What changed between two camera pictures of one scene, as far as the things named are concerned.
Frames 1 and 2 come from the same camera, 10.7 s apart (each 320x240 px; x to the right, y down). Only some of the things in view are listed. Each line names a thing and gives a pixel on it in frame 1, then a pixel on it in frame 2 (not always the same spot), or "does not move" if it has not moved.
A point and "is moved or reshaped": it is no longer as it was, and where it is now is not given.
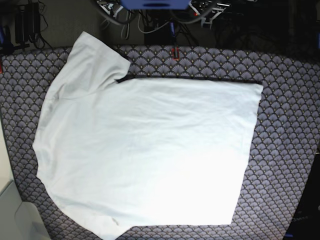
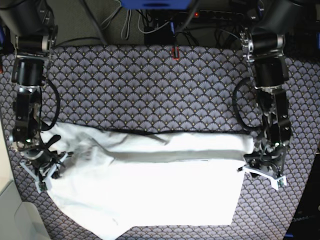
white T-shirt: (113, 153) is moved or reshaped
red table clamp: (173, 53) does not move
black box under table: (161, 36) does not move
